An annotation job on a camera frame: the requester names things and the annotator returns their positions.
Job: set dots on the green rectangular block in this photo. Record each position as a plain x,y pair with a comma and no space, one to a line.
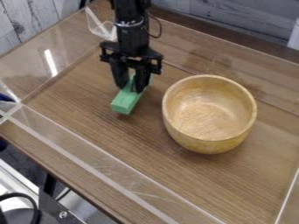
126,98

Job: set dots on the blue object at left edge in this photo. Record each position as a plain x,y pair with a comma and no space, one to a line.
5,98

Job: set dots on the clear acrylic tray enclosure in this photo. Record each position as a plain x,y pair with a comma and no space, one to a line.
117,159

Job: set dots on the black metal bracket with screw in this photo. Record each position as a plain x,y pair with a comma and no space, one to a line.
53,213

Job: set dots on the light wooden bowl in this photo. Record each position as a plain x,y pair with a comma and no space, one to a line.
208,113

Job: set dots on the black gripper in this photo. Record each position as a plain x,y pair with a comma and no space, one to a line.
130,52

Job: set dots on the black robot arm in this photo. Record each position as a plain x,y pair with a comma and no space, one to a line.
129,11

